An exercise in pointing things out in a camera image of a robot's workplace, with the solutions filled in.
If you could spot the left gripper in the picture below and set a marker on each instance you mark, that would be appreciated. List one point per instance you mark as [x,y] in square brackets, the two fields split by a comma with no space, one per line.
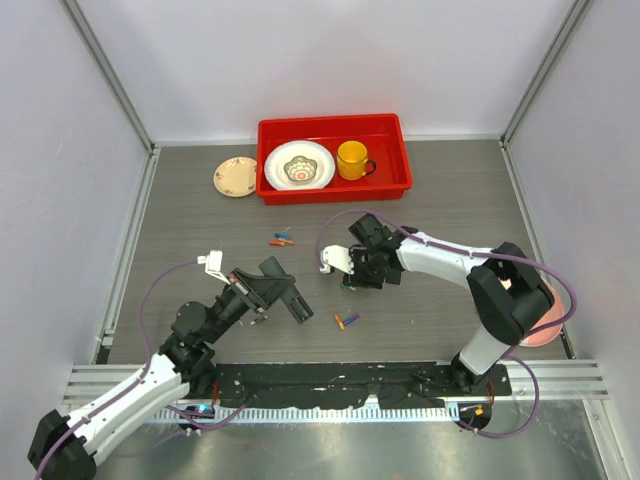
[258,292]

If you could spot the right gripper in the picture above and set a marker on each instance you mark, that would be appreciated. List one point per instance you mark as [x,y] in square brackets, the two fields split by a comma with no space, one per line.
[360,279]

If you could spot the black remote control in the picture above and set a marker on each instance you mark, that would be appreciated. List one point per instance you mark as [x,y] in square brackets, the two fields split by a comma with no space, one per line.
[292,298]

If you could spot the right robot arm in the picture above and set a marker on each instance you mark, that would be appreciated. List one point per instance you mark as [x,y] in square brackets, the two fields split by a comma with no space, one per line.
[509,295]

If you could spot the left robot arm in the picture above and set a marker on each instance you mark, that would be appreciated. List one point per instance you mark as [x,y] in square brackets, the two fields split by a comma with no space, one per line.
[72,446]

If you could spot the black silver battery near base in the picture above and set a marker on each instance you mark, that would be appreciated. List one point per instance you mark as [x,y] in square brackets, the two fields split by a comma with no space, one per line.
[258,320]

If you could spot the blue purple battery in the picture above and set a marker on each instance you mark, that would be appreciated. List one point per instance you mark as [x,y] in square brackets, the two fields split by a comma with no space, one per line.
[351,319]

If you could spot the yellow mug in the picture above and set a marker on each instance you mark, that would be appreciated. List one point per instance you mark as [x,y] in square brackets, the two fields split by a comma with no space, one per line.
[353,161]

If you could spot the red plastic bin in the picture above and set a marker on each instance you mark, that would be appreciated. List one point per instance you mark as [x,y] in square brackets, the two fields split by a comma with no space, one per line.
[382,135]

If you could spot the beige floral saucer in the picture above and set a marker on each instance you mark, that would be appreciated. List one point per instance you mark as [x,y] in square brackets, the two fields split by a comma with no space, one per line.
[236,177]

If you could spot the small patterned bowl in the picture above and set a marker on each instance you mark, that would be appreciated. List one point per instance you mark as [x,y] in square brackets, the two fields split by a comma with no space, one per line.
[300,169]

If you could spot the white plate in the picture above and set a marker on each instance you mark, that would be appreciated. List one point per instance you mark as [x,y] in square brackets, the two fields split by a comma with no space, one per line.
[273,167]

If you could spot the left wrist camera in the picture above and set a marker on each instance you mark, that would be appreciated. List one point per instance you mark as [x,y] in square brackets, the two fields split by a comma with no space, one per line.
[215,262]

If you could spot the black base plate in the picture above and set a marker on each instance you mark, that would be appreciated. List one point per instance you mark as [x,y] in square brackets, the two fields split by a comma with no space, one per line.
[339,386]

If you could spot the perforated cable duct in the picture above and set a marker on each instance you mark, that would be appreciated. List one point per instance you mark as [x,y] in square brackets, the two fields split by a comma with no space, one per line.
[370,412]

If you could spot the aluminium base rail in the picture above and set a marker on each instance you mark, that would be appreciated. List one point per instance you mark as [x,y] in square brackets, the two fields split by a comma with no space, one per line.
[557,380]

